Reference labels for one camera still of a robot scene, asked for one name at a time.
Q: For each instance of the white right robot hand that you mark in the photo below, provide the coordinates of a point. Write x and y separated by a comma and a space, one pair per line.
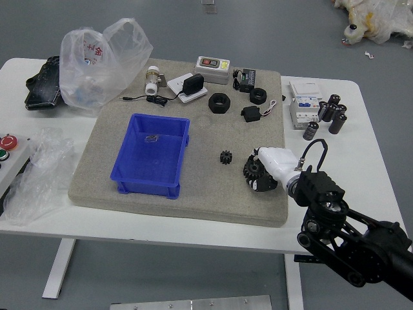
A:
277, 161

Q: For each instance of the big black gear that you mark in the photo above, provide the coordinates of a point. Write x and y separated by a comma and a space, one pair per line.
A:
252, 170

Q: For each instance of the small black gear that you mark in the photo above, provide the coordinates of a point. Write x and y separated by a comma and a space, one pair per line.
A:
226, 157

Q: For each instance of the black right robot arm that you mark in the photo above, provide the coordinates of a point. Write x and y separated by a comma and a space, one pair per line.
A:
380, 245

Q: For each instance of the small black hex nut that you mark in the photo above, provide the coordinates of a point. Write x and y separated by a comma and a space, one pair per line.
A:
253, 99

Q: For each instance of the big black hex nut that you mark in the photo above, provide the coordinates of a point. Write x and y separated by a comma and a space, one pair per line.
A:
213, 107

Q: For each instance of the blue plastic box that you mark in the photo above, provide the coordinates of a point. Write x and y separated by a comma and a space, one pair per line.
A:
155, 158

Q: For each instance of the grey control box with buttons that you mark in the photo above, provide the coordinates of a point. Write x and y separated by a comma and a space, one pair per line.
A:
13, 161

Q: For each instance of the black cylindrical capacitor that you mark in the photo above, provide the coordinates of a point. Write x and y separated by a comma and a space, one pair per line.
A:
342, 108
322, 109
337, 124
310, 130
330, 113

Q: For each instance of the white circuit breaker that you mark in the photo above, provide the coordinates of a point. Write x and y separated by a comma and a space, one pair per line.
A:
305, 93

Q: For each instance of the grey-brown mat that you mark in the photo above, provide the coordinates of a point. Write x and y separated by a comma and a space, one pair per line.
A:
206, 197

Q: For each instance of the black module with green label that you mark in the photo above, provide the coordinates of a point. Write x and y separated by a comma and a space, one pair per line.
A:
248, 84

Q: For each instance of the black table control panel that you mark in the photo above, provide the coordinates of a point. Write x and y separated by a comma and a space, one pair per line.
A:
301, 259

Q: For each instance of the black power adapter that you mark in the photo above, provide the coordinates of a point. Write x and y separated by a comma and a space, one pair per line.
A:
193, 83

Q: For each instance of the white table leg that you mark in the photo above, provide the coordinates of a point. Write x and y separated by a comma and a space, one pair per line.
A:
59, 268
293, 284

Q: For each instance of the clear plastic label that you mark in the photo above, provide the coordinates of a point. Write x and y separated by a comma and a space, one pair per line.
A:
151, 139

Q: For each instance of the brass valve with white fittings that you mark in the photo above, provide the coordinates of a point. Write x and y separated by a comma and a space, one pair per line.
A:
151, 77

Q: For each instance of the silver metal plate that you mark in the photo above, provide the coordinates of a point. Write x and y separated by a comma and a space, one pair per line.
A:
193, 303

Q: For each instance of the plush toy in plastic wrap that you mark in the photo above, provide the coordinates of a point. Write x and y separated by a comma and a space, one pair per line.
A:
377, 19

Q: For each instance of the clear bag with red print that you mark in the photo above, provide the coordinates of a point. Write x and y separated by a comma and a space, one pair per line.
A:
96, 77

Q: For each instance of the crumpled clear plastic bag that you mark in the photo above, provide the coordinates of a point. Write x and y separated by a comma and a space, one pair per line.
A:
38, 181

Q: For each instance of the grey push-button switch box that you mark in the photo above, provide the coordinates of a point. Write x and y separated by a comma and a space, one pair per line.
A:
211, 73

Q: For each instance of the white wall socket plate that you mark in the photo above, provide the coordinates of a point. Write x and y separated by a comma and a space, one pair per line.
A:
174, 84

